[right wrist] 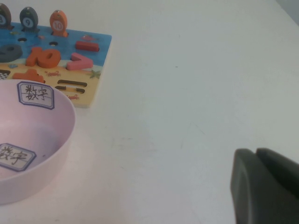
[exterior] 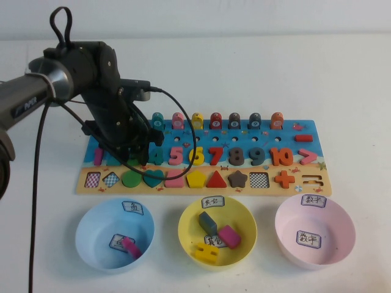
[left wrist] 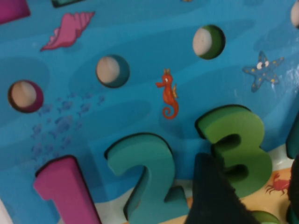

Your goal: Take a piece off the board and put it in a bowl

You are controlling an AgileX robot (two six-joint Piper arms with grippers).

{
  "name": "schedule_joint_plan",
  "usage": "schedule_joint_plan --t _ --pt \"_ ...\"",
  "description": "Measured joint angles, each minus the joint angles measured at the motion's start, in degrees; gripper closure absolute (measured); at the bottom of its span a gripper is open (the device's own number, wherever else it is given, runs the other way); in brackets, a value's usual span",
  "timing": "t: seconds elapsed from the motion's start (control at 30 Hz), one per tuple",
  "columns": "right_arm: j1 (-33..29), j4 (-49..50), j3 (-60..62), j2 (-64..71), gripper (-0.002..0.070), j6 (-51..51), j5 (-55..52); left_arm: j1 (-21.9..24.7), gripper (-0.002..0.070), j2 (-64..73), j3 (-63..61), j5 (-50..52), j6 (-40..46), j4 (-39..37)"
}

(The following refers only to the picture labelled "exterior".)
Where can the orange plus sign piece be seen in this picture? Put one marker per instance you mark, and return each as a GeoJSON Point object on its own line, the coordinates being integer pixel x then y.
{"type": "Point", "coordinates": [284, 179]}

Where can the pink trapezoid piece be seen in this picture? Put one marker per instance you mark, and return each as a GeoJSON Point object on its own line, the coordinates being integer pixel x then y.
{"type": "Point", "coordinates": [174, 182]}

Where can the red triangle piece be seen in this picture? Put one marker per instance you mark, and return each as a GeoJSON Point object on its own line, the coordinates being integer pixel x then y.
{"type": "Point", "coordinates": [216, 182]}

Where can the yellow number six piece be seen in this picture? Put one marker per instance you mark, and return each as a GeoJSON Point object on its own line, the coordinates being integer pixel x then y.
{"type": "Point", "coordinates": [200, 158]}

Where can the pink fish peg number five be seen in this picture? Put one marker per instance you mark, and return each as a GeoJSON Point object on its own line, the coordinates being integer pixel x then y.
{"type": "Point", "coordinates": [177, 117]}

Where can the dark grey block piece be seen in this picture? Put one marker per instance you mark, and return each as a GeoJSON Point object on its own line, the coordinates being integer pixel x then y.
{"type": "Point", "coordinates": [207, 222]}

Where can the magenta block piece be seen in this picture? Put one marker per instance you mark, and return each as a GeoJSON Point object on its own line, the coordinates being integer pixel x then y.
{"type": "Point", "coordinates": [229, 236]}

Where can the pink number five piece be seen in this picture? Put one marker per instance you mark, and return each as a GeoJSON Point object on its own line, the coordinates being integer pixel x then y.
{"type": "Point", "coordinates": [174, 156]}

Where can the red minus sign piece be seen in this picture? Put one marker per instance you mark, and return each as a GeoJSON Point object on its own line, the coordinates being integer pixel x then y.
{"type": "Point", "coordinates": [304, 138]}

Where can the colourful wooden puzzle board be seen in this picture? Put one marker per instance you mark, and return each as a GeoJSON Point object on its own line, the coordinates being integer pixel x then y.
{"type": "Point", "coordinates": [323, 186]}

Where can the orange number ten piece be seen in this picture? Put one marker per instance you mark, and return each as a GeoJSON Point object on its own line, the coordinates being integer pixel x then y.
{"type": "Point", "coordinates": [274, 157]}

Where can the teal fish peg number four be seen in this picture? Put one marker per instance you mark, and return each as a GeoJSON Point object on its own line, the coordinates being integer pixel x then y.
{"type": "Point", "coordinates": [157, 117]}

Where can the green circle piece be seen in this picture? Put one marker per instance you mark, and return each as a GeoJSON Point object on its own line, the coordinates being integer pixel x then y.
{"type": "Point", "coordinates": [131, 180]}

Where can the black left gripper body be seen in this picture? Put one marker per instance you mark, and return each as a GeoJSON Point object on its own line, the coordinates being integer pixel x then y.
{"type": "Point", "coordinates": [113, 125]}

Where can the yellow fish peg number six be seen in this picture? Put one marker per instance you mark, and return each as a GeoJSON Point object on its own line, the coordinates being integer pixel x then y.
{"type": "Point", "coordinates": [197, 118]}

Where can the yellow plastic bowl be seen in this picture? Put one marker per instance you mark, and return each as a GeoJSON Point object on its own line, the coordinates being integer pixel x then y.
{"type": "Point", "coordinates": [244, 219]}

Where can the red number seven piece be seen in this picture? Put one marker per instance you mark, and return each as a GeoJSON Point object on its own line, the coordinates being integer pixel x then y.
{"type": "Point", "coordinates": [217, 157]}

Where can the red fish peg number seven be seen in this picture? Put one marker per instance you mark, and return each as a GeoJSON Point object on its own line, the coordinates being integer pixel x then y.
{"type": "Point", "coordinates": [216, 117]}

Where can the slate fish peg number nine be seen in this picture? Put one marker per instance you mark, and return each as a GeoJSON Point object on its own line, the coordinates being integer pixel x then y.
{"type": "Point", "coordinates": [255, 118]}

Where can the teal number four piece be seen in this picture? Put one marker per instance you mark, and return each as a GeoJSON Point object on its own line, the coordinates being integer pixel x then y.
{"type": "Point", "coordinates": [158, 157]}

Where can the slate number nine piece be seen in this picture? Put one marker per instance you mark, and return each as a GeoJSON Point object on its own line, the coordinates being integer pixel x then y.
{"type": "Point", "coordinates": [261, 155]}

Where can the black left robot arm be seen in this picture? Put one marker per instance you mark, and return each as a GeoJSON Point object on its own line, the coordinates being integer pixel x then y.
{"type": "Point", "coordinates": [30, 91]}

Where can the brown fish peg number eight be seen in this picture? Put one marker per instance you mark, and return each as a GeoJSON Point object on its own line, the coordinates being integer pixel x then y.
{"type": "Point", "coordinates": [235, 118]}

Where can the magenta fish peg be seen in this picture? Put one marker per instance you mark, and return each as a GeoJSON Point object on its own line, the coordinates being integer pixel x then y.
{"type": "Point", "coordinates": [132, 247]}

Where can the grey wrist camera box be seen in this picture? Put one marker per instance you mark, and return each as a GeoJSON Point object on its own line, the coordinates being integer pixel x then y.
{"type": "Point", "coordinates": [137, 91]}

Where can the orange fish peg number ten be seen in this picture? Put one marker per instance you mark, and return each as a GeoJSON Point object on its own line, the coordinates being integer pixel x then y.
{"type": "Point", "coordinates": [277, 117]}

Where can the yellow equals sign piece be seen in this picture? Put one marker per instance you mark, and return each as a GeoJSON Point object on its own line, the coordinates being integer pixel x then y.
{"type": "Point", "coordinates": [204, 251]}

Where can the pink greater-than sign piece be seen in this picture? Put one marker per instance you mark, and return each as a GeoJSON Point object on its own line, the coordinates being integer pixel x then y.
{"type": "Point", "coordinates": [313, 157]}

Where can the magenta number one piece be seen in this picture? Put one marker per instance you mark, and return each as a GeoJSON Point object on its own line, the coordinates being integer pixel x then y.
{"type": "Point", "coordinates": [97, 158]}

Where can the yellow pentagon piece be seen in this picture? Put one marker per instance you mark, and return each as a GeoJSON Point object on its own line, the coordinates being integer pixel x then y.
{"type": "Point", "coordinates": [195, 180]}

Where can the light blue plastic bowl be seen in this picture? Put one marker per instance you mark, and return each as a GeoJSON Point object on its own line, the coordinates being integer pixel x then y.
{"type": "Point", "coordinates": [91, 238]}

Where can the brown number eight piece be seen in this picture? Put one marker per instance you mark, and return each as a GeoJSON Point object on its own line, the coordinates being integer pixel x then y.
{"type": "Point", "coordinates": [236, 156]}

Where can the pale pink plastic bowl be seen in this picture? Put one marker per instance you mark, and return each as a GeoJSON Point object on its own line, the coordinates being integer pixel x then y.
{"type": "Point", "coordinates": [336, 232]}

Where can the brown star piece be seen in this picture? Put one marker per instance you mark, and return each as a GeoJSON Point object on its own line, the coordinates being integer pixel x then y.
{"type": "Point", "coordinates": [237, 180]}

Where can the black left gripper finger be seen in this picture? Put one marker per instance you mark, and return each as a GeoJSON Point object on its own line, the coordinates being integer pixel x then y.
{"type": "Point", "coordinates": [123, 155]}
{"type": "Point", "coordinates": [144, 154]}

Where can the teal heart piece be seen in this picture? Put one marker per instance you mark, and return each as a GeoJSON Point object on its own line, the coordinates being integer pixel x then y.
{"type": "Point", "coordinates": [154, 180]}

